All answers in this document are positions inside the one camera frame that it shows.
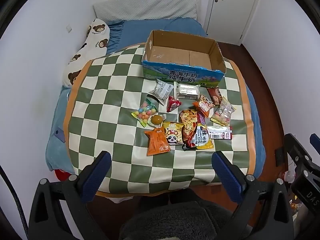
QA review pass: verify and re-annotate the bear print pillow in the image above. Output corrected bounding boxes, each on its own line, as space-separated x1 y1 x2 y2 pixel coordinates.
62 19 111 87

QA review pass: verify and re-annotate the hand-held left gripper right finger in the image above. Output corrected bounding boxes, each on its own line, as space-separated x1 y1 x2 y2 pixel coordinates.
211 151 293 240

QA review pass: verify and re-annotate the purple snack packet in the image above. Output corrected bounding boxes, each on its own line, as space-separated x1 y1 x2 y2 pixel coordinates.
196 112 207 127

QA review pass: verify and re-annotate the pale yellow snack packet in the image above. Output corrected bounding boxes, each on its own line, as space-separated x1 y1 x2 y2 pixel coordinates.
210 96 237 127

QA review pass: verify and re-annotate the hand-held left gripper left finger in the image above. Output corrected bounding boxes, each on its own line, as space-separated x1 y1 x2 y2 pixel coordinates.
27 151 113 240

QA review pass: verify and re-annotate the white door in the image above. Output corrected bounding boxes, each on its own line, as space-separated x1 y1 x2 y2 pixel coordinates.
207 0 263 44

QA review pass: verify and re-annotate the small red snack packet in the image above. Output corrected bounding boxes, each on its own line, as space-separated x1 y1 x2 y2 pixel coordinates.
166 95 183 113

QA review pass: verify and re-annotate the blue satin pillow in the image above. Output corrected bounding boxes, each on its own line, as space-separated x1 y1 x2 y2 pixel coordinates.
106 20 125 54

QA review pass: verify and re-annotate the grey pillow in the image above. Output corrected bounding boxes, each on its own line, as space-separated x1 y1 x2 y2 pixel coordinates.
93 0 202 22

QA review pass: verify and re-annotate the blue bed sheet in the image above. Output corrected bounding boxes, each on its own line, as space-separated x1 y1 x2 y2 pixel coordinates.
45 17 266 178

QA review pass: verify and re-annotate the green white checkered mat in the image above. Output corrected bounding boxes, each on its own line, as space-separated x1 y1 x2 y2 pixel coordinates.
63 42 257 198

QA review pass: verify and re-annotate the red cloth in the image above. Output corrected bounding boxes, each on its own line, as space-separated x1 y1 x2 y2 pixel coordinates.
54 169 72 182

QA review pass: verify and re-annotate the yellow panda snack packet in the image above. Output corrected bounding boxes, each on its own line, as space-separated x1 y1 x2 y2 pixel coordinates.
162 121 185 145

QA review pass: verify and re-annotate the long red silver snack packet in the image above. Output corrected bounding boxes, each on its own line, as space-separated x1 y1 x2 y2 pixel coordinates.
207 126 233 140

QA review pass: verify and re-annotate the pink white bottle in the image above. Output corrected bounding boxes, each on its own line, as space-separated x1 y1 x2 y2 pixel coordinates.
282 170 297 182

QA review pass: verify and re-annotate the colourful candy ball bag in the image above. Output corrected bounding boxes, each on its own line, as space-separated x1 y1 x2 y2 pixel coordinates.
131 99 158 127

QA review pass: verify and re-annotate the black cable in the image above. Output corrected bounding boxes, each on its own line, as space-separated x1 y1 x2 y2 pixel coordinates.
0 165 27 240

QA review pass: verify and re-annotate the clear silver snack packet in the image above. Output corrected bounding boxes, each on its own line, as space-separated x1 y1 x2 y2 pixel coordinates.
174 81 202 101

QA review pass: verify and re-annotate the brown snack packet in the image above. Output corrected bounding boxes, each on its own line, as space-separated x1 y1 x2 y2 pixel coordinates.
206 86 223 105

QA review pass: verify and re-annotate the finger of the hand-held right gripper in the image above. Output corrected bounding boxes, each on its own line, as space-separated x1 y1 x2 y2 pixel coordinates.
309 133 320 154
284 133 314 178

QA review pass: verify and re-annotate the large yellow red snack packet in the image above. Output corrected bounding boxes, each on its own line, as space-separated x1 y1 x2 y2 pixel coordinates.
181 124 215 152

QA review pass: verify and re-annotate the cardboard box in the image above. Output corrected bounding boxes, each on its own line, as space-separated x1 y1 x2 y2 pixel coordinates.
141 30 227 88

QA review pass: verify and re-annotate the plain orange snack packet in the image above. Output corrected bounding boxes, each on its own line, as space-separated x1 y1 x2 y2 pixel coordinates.
144 127 171 157

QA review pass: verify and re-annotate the white grey snack packet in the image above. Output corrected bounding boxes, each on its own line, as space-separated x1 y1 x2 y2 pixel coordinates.
147 78 174 105

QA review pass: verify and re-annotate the orange cartoon snack packet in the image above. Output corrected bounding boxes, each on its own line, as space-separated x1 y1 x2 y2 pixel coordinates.
192 94 216 118

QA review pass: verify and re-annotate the red noodle snack packet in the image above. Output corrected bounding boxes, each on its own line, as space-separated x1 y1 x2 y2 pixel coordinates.
179 109 199 130

